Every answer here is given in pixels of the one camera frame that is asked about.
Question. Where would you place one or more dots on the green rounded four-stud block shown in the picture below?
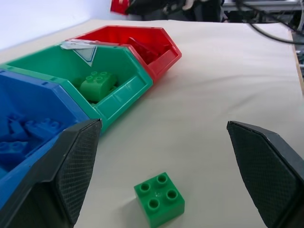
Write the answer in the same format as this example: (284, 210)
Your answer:
(97, 86)

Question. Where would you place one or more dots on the white triangular sticker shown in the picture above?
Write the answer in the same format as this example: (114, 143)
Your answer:
(86, 54)

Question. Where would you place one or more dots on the red flat block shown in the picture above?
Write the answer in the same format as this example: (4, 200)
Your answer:
(142, 51)

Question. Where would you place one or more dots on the blue plastic bin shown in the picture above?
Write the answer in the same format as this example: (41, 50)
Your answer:
(31, 102)

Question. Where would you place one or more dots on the green plastic bin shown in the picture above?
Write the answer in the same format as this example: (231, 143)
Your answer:
(71, 69)

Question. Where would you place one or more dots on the blue studded block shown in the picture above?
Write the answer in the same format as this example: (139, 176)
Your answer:
(14, 124)
(45, 129)
(13, 150)

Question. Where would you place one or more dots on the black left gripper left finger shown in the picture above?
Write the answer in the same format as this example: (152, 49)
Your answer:
(71, 166)

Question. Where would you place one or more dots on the red plastic bin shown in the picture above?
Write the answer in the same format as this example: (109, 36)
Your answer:
(114, 36)

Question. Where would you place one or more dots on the red box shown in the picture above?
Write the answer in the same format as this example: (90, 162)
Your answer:
(118, 6)

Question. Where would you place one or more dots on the green square four-stud block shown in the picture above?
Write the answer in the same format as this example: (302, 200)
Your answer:
(159, 199)

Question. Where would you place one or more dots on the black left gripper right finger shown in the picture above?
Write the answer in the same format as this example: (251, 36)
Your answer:
(263, 171)

